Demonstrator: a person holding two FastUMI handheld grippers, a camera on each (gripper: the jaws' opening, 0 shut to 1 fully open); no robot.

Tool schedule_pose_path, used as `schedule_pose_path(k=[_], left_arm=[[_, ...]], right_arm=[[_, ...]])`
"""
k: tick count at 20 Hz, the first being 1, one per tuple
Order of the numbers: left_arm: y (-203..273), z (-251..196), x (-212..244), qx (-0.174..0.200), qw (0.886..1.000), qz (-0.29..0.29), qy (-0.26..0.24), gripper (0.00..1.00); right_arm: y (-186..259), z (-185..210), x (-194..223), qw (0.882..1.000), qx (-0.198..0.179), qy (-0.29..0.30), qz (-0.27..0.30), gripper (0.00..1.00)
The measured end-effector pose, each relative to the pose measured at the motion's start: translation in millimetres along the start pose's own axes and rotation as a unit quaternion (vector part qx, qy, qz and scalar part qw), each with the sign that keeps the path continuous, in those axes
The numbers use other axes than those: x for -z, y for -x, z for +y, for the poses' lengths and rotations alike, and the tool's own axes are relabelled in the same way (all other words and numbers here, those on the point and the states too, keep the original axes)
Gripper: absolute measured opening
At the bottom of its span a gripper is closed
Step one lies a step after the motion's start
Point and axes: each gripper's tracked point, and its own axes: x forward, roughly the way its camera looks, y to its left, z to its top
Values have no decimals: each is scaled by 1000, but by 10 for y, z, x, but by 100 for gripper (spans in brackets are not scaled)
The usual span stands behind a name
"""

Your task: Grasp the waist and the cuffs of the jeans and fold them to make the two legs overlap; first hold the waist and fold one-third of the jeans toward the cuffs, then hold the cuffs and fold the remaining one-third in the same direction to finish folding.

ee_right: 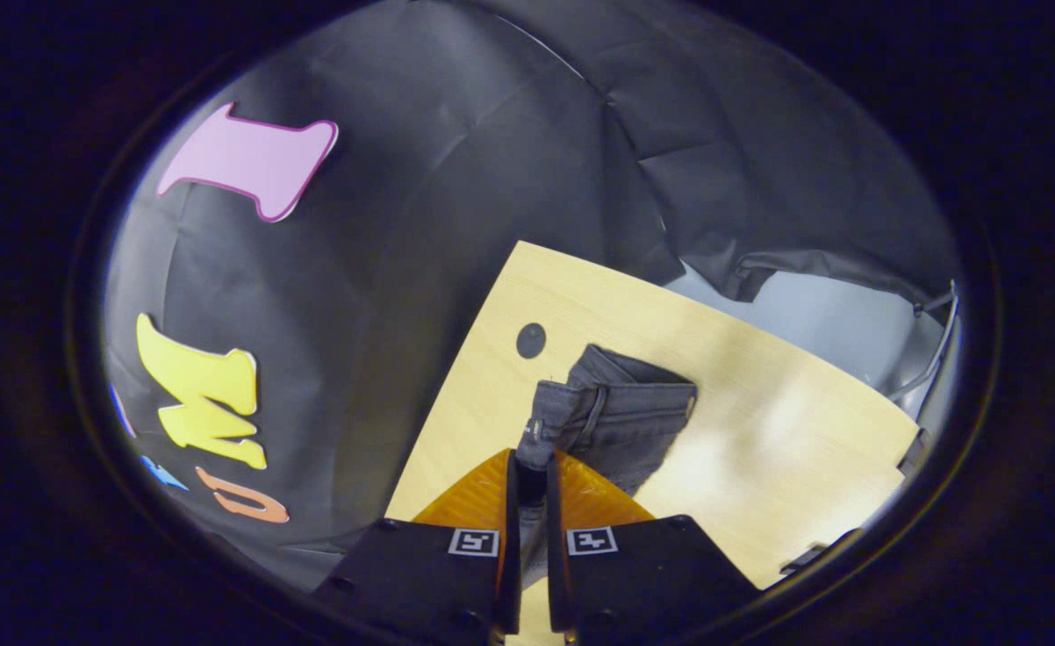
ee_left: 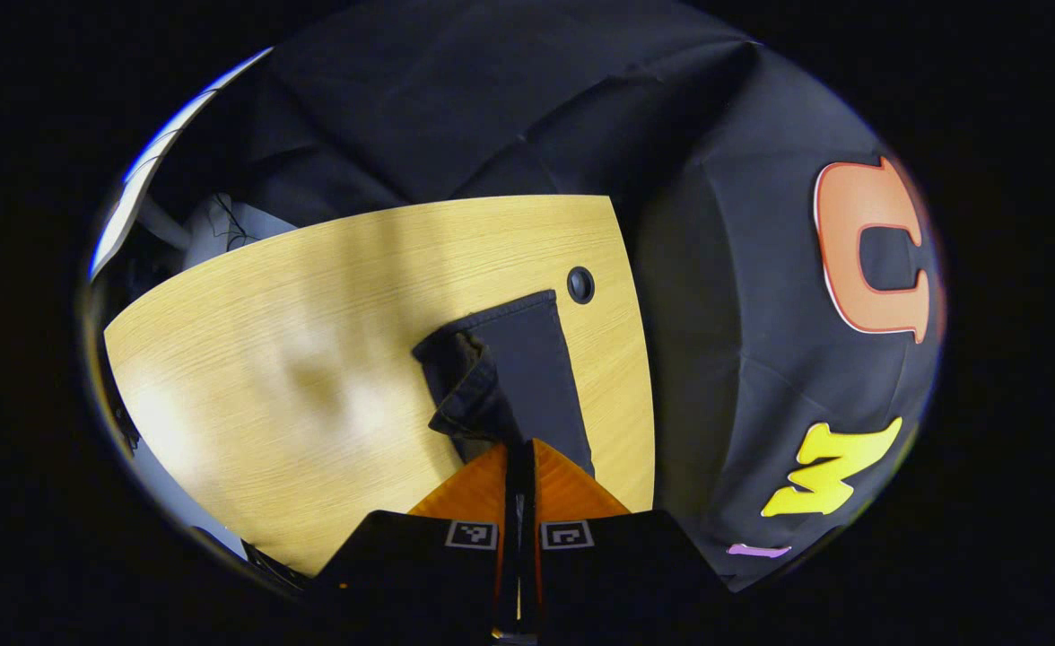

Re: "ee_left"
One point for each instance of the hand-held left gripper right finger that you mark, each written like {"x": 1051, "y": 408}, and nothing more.
{"x": 608, "y": 561}

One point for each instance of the black backdrop cloth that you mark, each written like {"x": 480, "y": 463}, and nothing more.
{"x": 743, "y": 296}

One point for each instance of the bright white screen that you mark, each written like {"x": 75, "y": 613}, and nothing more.
{"x": 146, "y": 175}

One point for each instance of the black jeans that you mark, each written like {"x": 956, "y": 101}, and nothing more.
{"x": 527, "y": 377}

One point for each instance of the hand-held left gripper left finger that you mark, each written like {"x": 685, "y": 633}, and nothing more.
{"x": 429, "y": 556}

